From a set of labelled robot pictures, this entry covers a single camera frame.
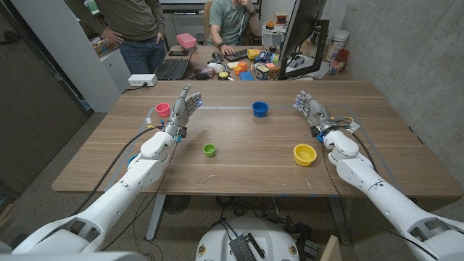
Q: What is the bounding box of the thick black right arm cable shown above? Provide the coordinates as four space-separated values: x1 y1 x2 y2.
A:
340 123 378 173

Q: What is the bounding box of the black laptop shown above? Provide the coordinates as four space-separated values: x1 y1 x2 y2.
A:
154 46 195 81

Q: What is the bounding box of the white plastic jar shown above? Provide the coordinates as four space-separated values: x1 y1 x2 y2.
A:
325 29 350 62

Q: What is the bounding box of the black monitor with stand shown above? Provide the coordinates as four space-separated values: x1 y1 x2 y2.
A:
277 0 331 81

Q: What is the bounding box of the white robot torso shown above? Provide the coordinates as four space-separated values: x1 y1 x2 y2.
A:
195 216 301 261

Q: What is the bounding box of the pink plastic cup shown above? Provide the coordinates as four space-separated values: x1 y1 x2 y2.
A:
155 102 171 118

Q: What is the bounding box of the person in green t-shirt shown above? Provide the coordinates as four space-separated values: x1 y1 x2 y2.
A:
206 0 262 56

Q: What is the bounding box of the light wooden block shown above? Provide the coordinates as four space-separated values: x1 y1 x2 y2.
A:
320 235 344 261

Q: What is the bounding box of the grey metal table leg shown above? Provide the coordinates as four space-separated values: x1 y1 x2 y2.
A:
144 194 167 242
328 197 352 246

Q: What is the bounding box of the round black floor fan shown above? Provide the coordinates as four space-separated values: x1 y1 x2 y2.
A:
163 194 192 215

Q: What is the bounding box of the wooden back desk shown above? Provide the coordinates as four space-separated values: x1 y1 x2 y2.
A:
162 45 352 81

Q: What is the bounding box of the yellow plastic bowl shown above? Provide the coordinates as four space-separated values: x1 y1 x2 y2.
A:
293 144 318 167

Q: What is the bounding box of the black box on torso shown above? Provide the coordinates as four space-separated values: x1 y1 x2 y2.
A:
228 233 265 261

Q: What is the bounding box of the person in olive sweater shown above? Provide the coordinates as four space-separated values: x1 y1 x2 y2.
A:
65 0 167 75

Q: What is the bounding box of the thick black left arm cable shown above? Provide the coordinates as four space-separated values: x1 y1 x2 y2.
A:
72 125 164 215

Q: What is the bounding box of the blue plastic cup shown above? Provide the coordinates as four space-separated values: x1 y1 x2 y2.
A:
252 101 270 118

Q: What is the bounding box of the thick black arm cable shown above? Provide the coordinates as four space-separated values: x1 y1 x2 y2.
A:
340 123 378 173
72 125 164 215

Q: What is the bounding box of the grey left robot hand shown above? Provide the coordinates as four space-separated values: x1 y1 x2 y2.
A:
164 84 203 137

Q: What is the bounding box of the pink lidded box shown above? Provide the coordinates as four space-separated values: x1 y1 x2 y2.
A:
175 33 197 49

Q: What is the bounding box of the red lidded clear container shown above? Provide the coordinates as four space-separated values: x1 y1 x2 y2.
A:
328 49 351 76

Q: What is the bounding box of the grey tape outline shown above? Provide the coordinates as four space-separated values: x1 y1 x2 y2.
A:
107 104 405 195

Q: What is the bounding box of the colourful printed carton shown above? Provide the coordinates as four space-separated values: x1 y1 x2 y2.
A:
254 64 270 81

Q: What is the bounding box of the black keyboard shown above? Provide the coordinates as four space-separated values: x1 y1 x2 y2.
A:
223 49 249 62

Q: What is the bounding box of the white power strip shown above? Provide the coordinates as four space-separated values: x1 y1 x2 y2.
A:
128 73 159 88

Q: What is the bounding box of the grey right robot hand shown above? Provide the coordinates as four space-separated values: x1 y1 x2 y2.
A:
294 90 337 137

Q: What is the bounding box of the white cabinet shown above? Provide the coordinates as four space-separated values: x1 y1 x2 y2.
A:
10 0 131 113

